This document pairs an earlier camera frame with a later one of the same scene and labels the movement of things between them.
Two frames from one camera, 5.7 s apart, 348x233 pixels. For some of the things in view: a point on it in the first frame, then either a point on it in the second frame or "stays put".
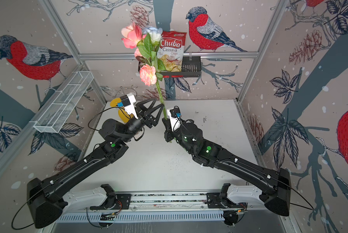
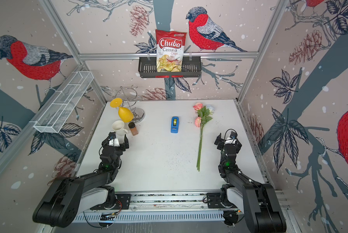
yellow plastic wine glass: (123, 114) stays put
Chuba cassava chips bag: (170, 51) stays put
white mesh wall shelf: (52, 117) stays put
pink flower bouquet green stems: (145, 40) → (204, 115)
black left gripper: (147, 121) → (123, 146)
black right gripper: (169, 132) → (221, 141)
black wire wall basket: (191, 67) stays put
